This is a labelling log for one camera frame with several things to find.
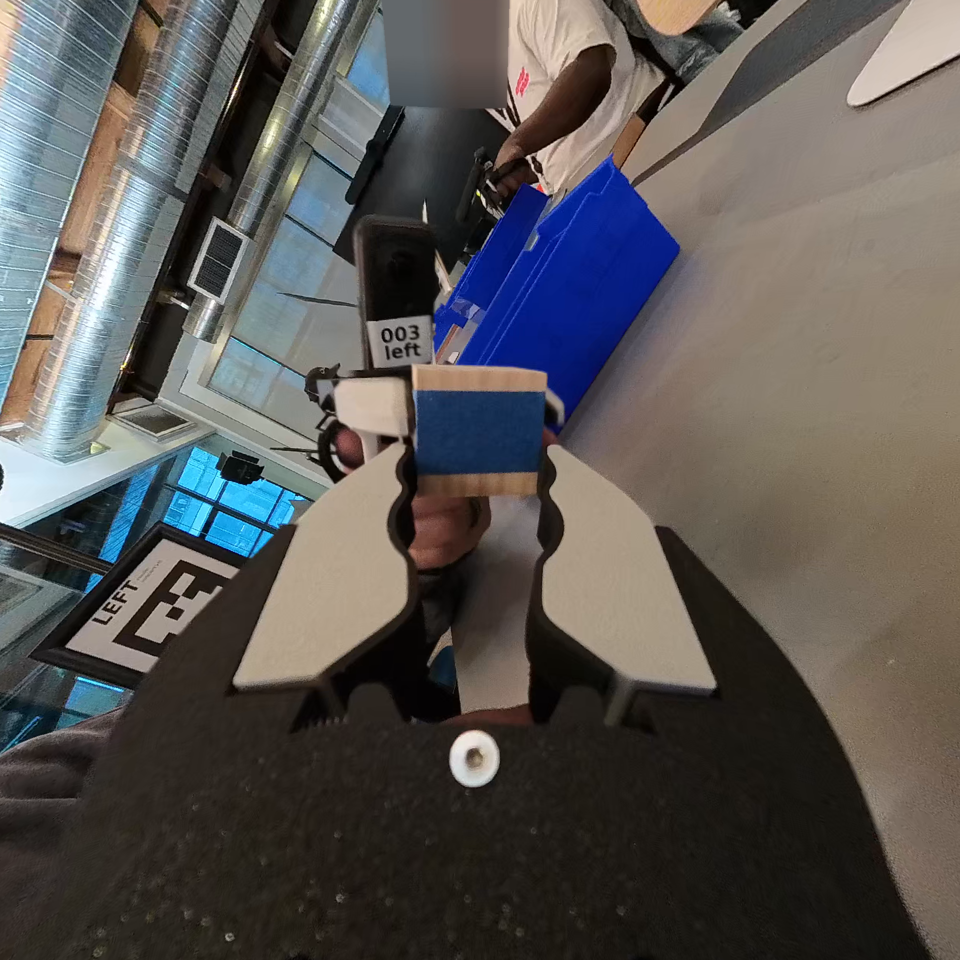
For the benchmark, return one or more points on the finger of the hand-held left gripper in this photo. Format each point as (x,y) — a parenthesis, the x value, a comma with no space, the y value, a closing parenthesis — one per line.
(553,412)
(371,405)

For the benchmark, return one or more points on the black monitor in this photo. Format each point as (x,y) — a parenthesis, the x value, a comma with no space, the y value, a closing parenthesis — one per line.
(427,165)

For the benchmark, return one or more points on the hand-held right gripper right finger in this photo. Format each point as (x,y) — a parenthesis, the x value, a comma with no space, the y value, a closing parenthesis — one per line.
(622,592)

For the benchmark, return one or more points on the black diagonal rod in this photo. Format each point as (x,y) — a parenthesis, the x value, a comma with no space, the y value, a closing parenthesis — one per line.
(315,300)

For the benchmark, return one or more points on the black mounted device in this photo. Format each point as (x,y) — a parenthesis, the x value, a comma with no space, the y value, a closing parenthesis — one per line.
(240,465)

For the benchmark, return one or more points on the wooden cube blue stripe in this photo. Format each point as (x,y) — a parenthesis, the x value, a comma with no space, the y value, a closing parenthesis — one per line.
(480,435)

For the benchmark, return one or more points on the person's body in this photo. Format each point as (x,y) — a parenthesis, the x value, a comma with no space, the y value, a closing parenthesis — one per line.
(37,772)

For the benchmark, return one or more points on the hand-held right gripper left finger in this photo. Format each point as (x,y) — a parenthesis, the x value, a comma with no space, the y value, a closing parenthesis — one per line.
(330,592)

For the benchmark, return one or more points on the blue plastic bin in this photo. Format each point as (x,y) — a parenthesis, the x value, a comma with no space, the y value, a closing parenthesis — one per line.
(502,240)
(600,285)
(454,326)

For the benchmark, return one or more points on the black white marker sign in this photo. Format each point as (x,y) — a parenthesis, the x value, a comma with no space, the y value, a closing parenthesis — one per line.
(112,622)

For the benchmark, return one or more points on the person's left forearm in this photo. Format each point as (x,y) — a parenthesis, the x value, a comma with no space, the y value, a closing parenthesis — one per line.
(439,615)

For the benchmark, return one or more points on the white vent grille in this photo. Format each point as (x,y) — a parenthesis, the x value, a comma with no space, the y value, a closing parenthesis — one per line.
(217,259)

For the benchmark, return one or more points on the grey desk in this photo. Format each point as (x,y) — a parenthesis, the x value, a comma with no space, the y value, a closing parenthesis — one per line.
(787,450)

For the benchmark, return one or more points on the person's left hand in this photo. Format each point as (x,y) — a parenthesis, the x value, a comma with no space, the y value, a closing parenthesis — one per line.
(450,532)

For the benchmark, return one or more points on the silver ventilation duct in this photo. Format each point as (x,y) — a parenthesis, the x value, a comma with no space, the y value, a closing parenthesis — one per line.
(285,135)
(112,300)
(45,112)

